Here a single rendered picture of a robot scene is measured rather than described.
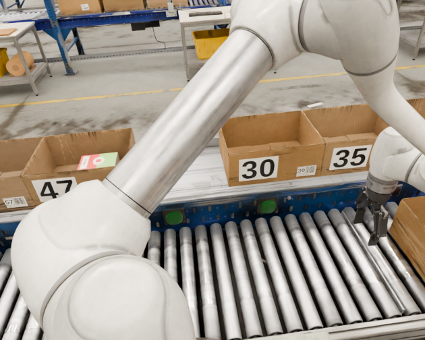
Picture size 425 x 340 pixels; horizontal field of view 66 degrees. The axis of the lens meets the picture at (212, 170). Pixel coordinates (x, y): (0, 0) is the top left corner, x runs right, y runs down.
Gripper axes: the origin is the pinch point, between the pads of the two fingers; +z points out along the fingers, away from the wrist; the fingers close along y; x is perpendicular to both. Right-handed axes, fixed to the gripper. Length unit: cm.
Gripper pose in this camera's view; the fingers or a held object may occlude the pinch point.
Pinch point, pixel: (365, 229)
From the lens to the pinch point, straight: 133.0
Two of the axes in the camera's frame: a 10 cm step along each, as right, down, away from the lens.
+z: 0.5, 8.0, 6.0
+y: 1.1, 5.9, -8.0
